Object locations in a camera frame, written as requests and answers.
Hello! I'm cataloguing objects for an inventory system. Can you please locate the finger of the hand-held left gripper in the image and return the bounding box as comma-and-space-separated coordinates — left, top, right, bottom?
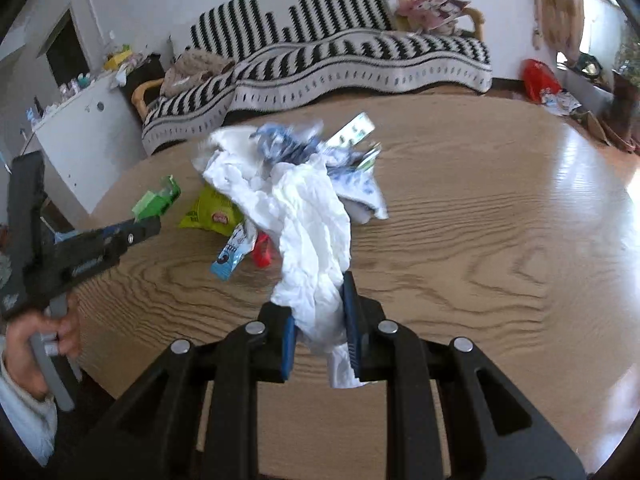
75, 216, 162, 256
67, 247, 126, 281

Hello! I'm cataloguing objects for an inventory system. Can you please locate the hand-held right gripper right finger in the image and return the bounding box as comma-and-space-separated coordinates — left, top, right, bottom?
341, 270, 588, 480

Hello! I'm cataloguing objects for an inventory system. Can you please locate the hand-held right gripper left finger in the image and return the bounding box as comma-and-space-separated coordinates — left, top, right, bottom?
65, 302, 298, 480

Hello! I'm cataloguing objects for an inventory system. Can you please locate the green carton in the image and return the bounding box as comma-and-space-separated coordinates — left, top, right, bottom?
131, 175, 182, 222

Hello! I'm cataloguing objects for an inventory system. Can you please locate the white plastic bag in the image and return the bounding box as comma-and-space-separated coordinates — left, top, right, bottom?
192, 126, 353, 391

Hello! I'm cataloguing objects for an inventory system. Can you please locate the blue patterned white plastic wrapper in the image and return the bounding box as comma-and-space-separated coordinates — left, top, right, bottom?
249, 121, 390, 225

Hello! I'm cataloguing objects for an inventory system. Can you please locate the person's left forearm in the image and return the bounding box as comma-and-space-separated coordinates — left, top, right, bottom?
0, 347, 60, 467

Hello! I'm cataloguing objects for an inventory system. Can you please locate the person's left hand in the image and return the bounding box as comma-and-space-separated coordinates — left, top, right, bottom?
6, 294, 84, 402

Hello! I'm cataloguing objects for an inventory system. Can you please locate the yellow green snack packet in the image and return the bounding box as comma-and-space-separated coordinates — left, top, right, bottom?
177, 184, 246, 237

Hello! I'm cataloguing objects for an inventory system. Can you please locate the red wrapper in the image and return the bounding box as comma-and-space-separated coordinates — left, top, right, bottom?
251, 231, 274, 269

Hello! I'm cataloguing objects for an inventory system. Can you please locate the blue white snack wrapper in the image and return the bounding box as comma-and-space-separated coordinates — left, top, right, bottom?
210, 220, 259, 281

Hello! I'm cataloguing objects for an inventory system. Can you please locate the wooden sofa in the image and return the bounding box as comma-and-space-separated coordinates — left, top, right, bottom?
132, 7, 496, 122

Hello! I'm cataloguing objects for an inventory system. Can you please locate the black bag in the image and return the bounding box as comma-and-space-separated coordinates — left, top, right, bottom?
126, 53, 167, 107

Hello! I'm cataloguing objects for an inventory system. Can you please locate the silver foil wrapper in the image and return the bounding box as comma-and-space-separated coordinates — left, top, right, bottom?
356, 144, 383, 172

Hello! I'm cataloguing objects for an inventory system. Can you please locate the beige fluffy cloth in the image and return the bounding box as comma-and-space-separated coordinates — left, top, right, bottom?
160, 49, 236, 99

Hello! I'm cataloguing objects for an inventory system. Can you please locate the black white striped blanket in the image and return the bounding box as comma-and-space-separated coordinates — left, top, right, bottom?
141, 0, 494, 157

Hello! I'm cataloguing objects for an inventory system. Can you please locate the white printed paper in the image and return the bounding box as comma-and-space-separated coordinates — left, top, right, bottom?
540, 87, 582, 117

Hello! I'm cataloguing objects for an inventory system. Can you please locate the red plastic bag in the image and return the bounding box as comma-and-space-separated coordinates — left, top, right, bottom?
522, 59, 564, 104

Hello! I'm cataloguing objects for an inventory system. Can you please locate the printed cushion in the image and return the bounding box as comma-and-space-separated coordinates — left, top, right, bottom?
394, 0, 472, 37

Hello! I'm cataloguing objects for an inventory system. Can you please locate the cardboard box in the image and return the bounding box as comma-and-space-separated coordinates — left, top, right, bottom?
575, 105, 640, 155

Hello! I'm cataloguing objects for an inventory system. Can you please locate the white low cabinet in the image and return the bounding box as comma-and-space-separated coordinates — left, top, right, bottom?
560, 65, 617, 107

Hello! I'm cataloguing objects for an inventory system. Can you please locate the beige curtain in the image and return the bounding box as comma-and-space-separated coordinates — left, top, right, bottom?
534, 0, 586, 62

